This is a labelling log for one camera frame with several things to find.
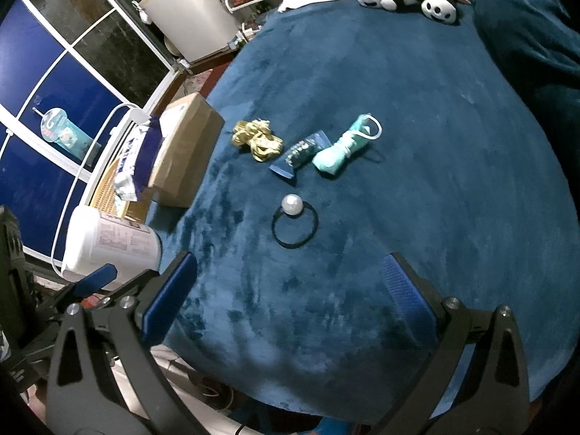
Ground white tub with wooden lid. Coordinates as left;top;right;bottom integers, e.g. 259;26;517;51
138;0;239;64

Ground dark blue small packet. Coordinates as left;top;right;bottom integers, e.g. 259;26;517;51
269;130;331;183

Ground teal face mask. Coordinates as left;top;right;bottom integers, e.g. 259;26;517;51
312;114;382;177

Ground white labelled plastic canister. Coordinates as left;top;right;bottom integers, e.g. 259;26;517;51
63;206;162;278

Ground blue white soft pack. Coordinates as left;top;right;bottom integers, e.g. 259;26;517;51
113;118;162;202

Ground white framed glass door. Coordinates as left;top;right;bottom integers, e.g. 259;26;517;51
0;0;187;264

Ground dark teal duvet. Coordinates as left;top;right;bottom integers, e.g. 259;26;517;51
453;0;580;146

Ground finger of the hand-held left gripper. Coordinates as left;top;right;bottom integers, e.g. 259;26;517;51
84;271;161;312
36;264;119;310

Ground black hair tie with pearl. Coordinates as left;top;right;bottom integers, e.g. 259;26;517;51
272;194;319;249

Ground clear tumbler with straw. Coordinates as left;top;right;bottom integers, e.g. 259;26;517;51
33;107;103;162

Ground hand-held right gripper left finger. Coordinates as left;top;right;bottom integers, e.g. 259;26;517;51
45;250;200;435

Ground dark blue plush blanket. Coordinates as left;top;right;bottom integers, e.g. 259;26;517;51
161;0;580;427

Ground brown cardboard box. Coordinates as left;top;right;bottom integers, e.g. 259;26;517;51
147;93;225;209

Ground gold ribbon bundle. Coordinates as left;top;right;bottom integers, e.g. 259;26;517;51
232;119;284;163

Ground woven rattan stool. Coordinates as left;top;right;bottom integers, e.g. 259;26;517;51
91;163;151;224

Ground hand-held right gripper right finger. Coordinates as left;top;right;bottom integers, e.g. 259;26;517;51
376;252;531;435

